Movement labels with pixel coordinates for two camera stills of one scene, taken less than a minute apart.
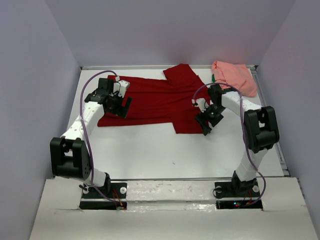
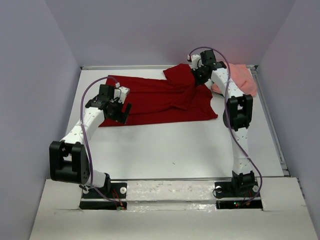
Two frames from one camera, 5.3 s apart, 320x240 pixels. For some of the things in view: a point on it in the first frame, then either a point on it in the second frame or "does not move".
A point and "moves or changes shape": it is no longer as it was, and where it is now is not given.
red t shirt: x=170 y=100 moves or changes shape
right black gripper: x=203 y=117 to x=198 y=81
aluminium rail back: x=146 y=67 does not move
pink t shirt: x=237 y=75 does not move
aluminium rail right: x=265 y=102 does not move
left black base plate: x=114 y=190 does not move
